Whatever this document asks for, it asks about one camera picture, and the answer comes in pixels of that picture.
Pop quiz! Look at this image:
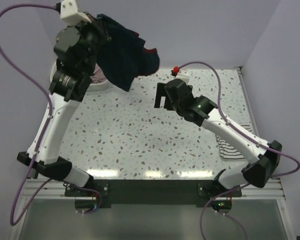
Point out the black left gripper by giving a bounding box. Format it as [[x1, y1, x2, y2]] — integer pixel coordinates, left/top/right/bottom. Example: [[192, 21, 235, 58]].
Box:
[[72, 10, 113, 73]]

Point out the navy maroon tank top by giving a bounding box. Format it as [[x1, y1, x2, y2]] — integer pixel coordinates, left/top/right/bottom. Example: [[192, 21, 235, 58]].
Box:
[[88, 14, 160, 92]]

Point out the black white striped tank top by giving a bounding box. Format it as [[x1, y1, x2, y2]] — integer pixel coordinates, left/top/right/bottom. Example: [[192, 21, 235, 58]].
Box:
[[215, 135, 246, 161]]

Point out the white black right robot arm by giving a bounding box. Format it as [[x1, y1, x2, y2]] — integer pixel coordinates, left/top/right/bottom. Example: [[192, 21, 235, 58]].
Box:
[[154, 78, 282, 197]]

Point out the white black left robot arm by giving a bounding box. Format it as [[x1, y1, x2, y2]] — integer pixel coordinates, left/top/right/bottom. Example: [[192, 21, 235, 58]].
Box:
[[17, 19, 109, 196]]

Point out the pink tank top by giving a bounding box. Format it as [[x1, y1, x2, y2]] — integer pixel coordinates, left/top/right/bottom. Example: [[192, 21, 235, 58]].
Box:
[[90, 64, 107, 84]]

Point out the white plastic laundry basket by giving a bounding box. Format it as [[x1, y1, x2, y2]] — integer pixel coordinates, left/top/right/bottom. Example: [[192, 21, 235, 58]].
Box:
[[50, 59, 111, 93]]

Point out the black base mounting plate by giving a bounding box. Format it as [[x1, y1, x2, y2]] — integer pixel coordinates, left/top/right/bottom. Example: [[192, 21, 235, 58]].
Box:
[[64, 178, 243, 209]]

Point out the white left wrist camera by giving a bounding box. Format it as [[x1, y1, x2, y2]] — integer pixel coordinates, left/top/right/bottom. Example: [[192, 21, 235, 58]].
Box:
[[60, 0, 92, 26]]

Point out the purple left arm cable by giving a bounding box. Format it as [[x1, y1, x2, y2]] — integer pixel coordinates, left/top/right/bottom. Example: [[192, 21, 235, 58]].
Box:
[[0, 2, 102, 227]]

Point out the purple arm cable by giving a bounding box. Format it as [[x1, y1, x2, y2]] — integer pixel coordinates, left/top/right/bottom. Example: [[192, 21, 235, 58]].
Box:
[[174, 61, 300, 240], [0, 2, 102, 227]]

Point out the aluminium right side rail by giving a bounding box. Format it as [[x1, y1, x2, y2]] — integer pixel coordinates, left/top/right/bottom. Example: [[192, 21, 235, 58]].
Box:
[[235, 66, 260, 137]]

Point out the aluminium rail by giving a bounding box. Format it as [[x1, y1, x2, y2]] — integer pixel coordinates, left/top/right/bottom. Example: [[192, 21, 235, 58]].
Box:
[[21, 178, 286, 200], [235, 66, 260, 137]]

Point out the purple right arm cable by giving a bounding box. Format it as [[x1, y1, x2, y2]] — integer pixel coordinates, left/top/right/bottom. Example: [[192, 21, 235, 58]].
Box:
[[174, 61, 300, 240]]

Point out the aluminium front rail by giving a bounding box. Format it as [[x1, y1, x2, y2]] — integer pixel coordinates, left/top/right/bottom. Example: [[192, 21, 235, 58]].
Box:
[[21, 178, 286, 200]]

